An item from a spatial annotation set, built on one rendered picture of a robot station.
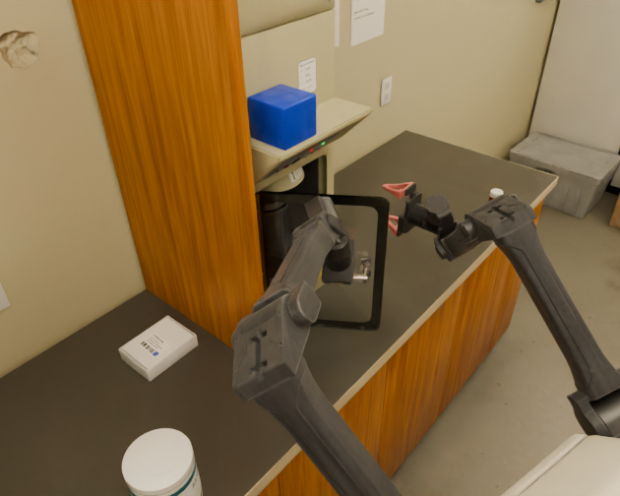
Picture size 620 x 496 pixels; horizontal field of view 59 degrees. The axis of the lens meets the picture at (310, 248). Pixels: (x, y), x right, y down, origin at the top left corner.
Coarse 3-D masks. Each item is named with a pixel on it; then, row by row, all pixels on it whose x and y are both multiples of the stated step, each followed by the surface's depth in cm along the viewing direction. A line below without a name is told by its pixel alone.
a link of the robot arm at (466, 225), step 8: (520, 200) 97; (464, 224) 98; (472, 224) 97; (456, 232) 120; (464, 232) 100; (472, 232) 97; (440, 240) 134; (448, 240) 130; (456, 240) 123; (464, 240) 103; (472, 240) 99; (448, 248) 131; (456, 248) 127; (464, 248) 120; (472, 248) 129; (448, 256) 135; (456, 256) 130
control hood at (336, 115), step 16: (320, 112) 125; (336, 112) 125; (352, 112) 125; (368, 112) 126; (320, 128) 118; (336, 128) 119; (256, 144) 113; (304, 144) 113; (256, 160) 113; (272, 160) 110; (256, 176) 116
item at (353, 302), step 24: (264, 192) 121; (264, 216) 124; (288, 216) 123; (360, 216) 121; (384, 216) 120; (264, 240) 128; (288, 240) 127; (360, 240) 125; (384, 240) 124; (360, 264) 129; (384, 264) 128; (336, 288) 134; (360, 288) 133; (336, 312) 139; (360, 312) 138
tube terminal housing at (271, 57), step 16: (320, 16) 118; (256, 32) 107; (272, 32) 110; (288, 32) 113; (304, 32) 117; (320, 32) 121; (256, 48) 108; (272, 48) 111; (288, 48) 115; (304, 48) 119; (320, 48) 123; (256, 64) 109; (272, 64) 113; (288, 64) 117; (320, 64) 125; (256, 80) 111; (272, 80) 115; (288, 80) 119; (320, 80) 127; (320, 96) 129; (304, 160) 134; (320, 160) 144; (272, 176) 127; (320, 176) 146; (320, 192) 149
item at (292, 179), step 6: (300, 168) 140; (288, 174) 135; (294, 174) 137; (300, 174) 139; (282, 180) 135; (288, 180) 135; (294, 180) 137; (300, 180) 138; (270, 186) 134; (276, 186) 134; (282, 186) 135; (288, 186) 136; (294, 186) 137
